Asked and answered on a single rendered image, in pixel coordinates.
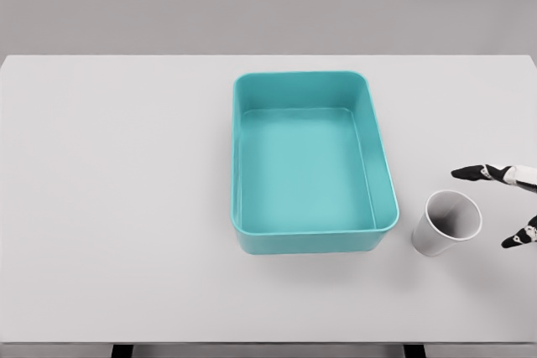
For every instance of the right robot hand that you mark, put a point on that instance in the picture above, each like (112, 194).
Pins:
(486, 172)

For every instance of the white paper cup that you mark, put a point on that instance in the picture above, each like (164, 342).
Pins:
(445, 224)

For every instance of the teal plastic basket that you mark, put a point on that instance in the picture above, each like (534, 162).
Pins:
(306, 165)

